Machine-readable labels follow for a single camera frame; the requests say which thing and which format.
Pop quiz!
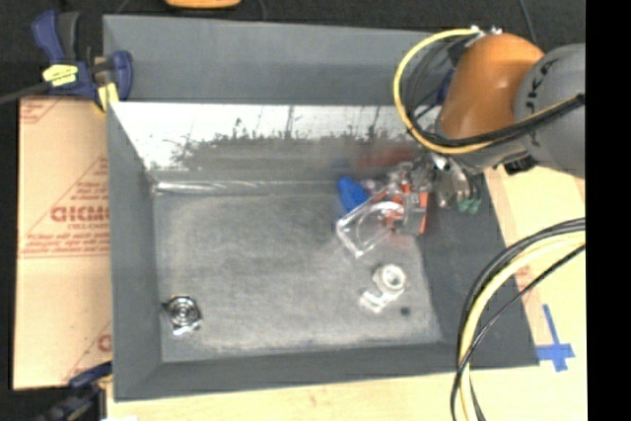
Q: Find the round clear glass lid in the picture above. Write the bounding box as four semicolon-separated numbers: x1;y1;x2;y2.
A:
161;294;204;337

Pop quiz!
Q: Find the brown cardboard board red print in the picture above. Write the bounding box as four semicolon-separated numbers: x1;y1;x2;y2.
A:
10;94;114;390

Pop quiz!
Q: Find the blue plastic piece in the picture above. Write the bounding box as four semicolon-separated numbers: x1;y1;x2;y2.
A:
336;175;371;215

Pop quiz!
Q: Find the clear glass jar with handle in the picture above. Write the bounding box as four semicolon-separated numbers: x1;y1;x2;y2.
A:
358;262;408;315

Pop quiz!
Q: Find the orange and grey box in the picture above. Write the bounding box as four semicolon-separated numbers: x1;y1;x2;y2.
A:
373;173;431;237

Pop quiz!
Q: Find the grey metal bin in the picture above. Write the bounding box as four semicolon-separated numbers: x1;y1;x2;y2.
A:
102;13;539;401

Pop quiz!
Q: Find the clear plastic container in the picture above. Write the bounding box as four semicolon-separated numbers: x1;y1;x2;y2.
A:
335;200;406;259

